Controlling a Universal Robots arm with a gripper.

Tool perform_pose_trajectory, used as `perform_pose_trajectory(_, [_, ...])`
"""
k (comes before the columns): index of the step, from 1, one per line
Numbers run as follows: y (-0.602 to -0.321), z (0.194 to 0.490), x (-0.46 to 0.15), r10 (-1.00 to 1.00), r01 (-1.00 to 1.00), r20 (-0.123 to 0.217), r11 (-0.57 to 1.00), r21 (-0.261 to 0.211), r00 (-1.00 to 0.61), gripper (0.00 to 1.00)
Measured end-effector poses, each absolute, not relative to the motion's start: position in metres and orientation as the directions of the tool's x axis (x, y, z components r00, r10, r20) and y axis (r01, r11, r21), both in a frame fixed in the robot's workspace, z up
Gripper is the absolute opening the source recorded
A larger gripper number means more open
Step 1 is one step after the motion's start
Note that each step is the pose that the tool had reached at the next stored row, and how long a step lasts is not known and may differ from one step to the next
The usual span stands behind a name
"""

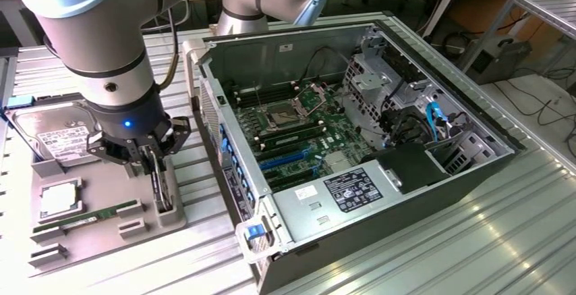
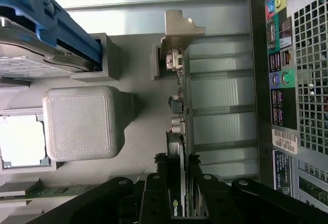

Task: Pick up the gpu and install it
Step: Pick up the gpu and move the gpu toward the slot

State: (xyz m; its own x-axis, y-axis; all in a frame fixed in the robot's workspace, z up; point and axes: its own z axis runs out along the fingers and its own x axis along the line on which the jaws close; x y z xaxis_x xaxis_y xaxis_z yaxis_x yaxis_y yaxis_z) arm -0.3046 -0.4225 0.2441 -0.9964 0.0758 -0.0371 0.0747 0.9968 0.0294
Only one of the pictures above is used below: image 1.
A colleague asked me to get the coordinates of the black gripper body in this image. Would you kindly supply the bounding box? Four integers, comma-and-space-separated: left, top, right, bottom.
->
84, 95, 173, 147

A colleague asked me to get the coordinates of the silver hard disk drive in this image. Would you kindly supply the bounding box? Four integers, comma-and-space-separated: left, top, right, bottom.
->
3, 96, 105, 168

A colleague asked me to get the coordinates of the silver CPU chip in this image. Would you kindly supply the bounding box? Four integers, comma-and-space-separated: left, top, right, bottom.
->
37, 183, 80, 220

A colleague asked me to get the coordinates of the green RAM stick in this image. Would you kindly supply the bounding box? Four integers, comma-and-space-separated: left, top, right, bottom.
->
32, 199, 139, 236

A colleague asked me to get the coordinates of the grey parts rack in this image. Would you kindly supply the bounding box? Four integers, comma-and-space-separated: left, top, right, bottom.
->
27, 155, 189, 278

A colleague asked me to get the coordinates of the thin metal locking lever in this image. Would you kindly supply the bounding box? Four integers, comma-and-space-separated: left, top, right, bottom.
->
252, 80, 267, 111

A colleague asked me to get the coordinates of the CPU socket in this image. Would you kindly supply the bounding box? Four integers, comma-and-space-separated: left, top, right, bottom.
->
264, 101, 312, 131

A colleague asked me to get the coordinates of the blue expansion slot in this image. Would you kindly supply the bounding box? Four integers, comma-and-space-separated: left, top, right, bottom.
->
257, 149, 312, 171

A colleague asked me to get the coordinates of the black installed RAM stick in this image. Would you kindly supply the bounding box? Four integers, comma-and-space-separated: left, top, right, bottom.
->
256, 123, 328, 151

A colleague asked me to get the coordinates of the metal socket cover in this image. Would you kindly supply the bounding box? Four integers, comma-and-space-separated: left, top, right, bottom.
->
291, 82, 335, 113

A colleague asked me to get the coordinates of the green motherboard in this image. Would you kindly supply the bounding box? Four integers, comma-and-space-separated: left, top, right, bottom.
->
232, 80, 377, 192

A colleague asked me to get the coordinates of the silver chipset heat sink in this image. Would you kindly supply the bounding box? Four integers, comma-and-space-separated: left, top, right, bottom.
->
320, 152, 361, 171

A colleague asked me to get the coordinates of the grey power supply unit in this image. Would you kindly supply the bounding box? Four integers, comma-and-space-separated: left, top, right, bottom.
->
271, 159, 404, 246

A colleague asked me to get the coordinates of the perforated metal drive cage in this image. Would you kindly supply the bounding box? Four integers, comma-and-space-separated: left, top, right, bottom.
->
340, 53, 429, 148

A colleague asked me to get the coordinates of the open black PC case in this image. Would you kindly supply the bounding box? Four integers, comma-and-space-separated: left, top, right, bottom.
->
181, 18, 528, 295

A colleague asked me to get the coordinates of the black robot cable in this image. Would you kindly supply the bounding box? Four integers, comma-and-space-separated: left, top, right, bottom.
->
152, 1, 181, 90

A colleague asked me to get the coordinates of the blue SATA wire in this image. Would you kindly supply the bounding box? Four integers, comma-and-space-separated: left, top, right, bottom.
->
424, 100, 452, 141

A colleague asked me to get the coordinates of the grey box device with handle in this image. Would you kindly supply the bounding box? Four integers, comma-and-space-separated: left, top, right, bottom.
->
461, 38, 533, 85

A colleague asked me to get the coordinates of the black floor cable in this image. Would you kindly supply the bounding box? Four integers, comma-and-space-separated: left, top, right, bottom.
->
512, 67, 576, 140

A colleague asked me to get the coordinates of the aluminium frame shelf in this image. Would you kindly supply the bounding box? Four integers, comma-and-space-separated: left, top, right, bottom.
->
467, 0, 576, 73

